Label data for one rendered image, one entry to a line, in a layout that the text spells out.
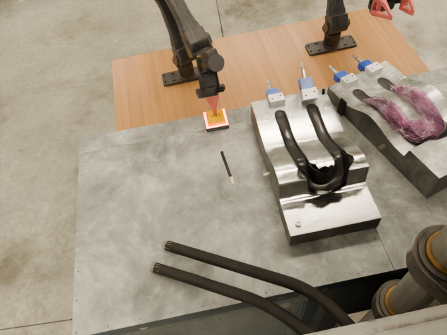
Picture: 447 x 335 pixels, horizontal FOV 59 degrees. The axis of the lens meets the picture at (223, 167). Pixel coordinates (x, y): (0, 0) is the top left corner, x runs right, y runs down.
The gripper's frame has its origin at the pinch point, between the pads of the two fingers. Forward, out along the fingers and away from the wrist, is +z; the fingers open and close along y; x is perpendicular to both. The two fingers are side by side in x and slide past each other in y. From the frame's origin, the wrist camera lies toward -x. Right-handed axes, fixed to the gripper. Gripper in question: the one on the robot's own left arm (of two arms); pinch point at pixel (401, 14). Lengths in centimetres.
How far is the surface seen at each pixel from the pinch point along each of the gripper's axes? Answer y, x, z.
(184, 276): -73, 32, 47
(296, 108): -27.3, 30.0, 0.1
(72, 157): -139, 122, -74
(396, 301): -32, 7, 70
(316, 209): -33, 31, 37
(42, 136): -158, 124, -97
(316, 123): -22.7, 30.6, 7.6
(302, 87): -23.8, 26.1, -4.7
